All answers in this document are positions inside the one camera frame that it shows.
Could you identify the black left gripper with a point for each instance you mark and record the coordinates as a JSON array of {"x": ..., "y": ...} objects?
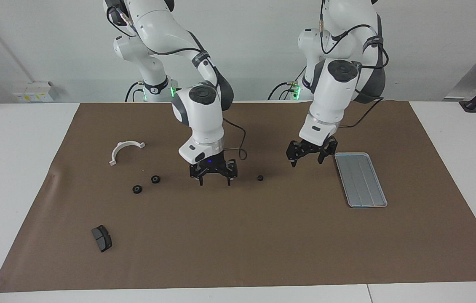
[{"x": 309, "y": 148}]

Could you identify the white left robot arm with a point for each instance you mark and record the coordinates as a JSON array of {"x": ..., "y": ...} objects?
[{"x": 335, "y": 97}]

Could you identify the white wall socket box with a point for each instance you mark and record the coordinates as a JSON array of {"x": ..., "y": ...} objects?
[{"x": 36, "y": 91}]

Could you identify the white curved plastic bracket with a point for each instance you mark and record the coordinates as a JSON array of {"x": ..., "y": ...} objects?
[{"x": 130, "y": 144}]

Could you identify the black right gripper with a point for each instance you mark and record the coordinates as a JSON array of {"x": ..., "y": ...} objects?
[{"x": 212, "y": 165}]

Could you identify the brown table mat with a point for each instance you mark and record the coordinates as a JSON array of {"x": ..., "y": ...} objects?
[{"x": 263, "y": 235}]

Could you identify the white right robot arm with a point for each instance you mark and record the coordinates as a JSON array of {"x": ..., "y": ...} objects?
[{"x": 200, "y": 118}]

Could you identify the short grey brake pad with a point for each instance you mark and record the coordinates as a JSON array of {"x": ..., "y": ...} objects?
[{"x": 101, "y": 238}]

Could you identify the silver metal tray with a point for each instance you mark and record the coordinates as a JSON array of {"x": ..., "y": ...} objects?
[{"x": 360, "y": 181}]

